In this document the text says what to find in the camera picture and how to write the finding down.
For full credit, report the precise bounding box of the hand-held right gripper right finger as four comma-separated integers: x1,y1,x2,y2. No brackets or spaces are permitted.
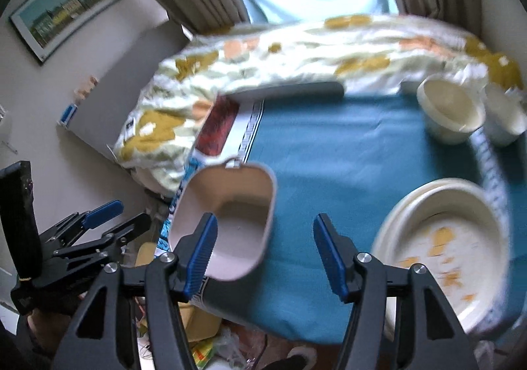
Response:
313,213,480,370

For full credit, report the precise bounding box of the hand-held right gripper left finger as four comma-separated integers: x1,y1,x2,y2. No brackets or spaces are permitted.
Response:
51,213,219,370

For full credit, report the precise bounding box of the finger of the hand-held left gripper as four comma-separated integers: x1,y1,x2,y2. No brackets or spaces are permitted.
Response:
39,200,125,249
51,213,154,268

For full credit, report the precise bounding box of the pink square bowl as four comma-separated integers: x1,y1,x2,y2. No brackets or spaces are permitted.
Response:
169,158,277,282

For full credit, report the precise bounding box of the plain white plate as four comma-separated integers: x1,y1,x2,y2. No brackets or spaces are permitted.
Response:
371,177,515,338

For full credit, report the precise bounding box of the white bowl yellow flower pattern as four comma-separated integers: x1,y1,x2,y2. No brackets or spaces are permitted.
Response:
387,185,511,333

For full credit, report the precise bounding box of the yellow bag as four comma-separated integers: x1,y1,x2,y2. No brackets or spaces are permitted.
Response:
136,242,223,342

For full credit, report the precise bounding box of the teal table cloth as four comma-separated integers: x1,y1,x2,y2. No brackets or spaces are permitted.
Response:
162,94,515,344

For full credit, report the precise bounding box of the white slipper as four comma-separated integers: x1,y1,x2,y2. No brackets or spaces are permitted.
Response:
286,345,316,366

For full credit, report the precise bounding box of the small blue box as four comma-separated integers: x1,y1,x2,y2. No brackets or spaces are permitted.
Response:
58,103,79,128

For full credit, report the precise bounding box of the small pink figure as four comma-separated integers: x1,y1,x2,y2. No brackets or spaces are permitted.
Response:
76,75,99,101

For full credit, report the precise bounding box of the red patterned cloth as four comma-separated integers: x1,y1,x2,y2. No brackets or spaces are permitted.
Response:
193,100,241,157

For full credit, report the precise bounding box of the grey headboard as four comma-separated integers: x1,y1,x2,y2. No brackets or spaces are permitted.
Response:
68,22,194,157

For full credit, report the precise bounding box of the cream round bowl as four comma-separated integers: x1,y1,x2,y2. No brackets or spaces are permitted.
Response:
417,75,486,146

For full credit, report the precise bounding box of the floral duvet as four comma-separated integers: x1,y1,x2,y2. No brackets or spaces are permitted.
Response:
113,14,527,193

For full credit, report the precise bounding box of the framed picture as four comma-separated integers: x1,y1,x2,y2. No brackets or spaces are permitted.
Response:
9,0,125,65

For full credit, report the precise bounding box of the white round bowl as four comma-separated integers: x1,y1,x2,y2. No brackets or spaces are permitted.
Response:
482,84,527,147

